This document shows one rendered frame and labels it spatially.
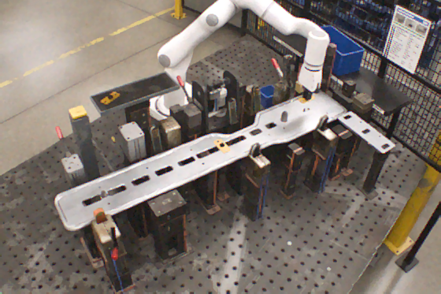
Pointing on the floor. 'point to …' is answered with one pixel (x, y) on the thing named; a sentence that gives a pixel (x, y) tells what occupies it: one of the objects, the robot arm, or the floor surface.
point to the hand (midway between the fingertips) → (307, 94)
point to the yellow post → (413, 209)
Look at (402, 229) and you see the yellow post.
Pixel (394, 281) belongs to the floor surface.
